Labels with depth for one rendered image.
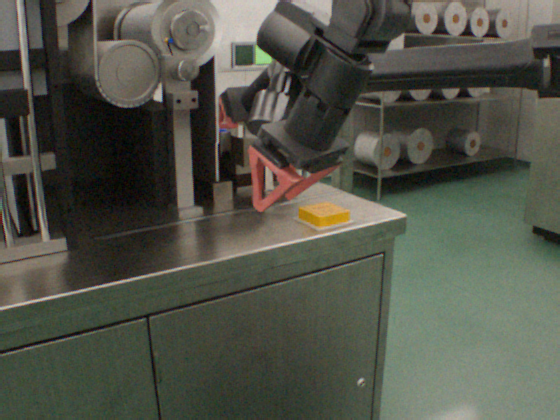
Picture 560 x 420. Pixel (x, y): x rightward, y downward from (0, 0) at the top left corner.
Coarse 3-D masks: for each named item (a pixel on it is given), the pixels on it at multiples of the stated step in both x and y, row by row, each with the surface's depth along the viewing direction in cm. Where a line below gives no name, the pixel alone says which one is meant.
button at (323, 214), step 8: (304, 208) 103; (312, 208) 103; (320, 208) 103; (328, 208) 103; (336, 208) 103; (344, 208) 103; (304, 216) 103; (312, 216) 101; (320, 216) 99; (328, 216) 100; (336, 216) 101; (344, 216) 102; (320, 224) 99; (328, 224) 100
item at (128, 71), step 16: (112, 48) 96; (128, 48) 99; (144, 48) 100; (112, 64) 98; (128, 64) 99; (144, 64) 101; (112, 80) 99; (128, 80) 100; (144, 80) 102; (112, 96) 99; (128, 96) 101; (144, 96) 102
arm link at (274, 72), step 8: (272, 64) 89; (280, 64) 89; (264, 72) 89; (272, 72) 88; (280, 72) 89; (256, 80) 92; (264, 80) 89; (272, 80) 87; (280, 80) 88; (256, 88) 91; (264, 88) 90; (272, 88) 87; (280, 88) 87
